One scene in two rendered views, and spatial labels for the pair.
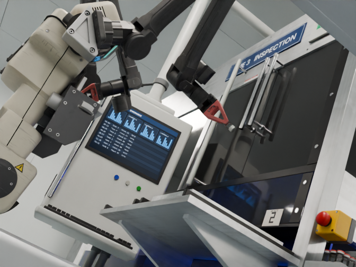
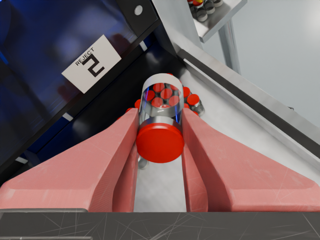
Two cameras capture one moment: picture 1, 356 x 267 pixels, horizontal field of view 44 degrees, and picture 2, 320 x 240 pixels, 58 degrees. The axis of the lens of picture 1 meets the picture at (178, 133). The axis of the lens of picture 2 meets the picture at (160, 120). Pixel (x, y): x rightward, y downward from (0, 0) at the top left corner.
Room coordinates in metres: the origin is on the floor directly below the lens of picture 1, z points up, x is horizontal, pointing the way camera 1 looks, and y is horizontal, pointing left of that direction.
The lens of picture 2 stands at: (1.28, -0.07, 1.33)
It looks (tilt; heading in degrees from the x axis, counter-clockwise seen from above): 58 degrees down; 284
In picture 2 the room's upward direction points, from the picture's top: 39 degrees counter-clockwise
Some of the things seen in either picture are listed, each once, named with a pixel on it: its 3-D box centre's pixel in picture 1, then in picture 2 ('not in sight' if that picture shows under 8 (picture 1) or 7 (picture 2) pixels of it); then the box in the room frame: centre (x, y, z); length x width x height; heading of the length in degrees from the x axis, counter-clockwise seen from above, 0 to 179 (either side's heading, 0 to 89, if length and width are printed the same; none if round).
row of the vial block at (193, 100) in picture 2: not in sight; (162, 137); (1.36, -0.30, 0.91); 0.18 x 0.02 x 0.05; 20
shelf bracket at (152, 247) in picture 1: (150, 255); not in sight; (1.73, -0.10, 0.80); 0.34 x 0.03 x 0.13; 111
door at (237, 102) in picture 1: (230, 131); not in sight; (1.90, -0.23, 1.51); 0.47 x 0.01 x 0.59; 21
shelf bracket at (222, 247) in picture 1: (225, 261); not in sight; (1.26, -0.27, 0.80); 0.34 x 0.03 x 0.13; 111
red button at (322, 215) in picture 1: (324, 219); not in sight; (1.16, -0.48, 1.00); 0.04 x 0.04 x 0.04; 21
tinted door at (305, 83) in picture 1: (296, 108); not in sight; (1.48, -0.39, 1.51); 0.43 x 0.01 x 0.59; 21
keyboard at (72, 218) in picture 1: (87, 228); not in sight; (1.91, 0.18, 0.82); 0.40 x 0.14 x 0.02; 100
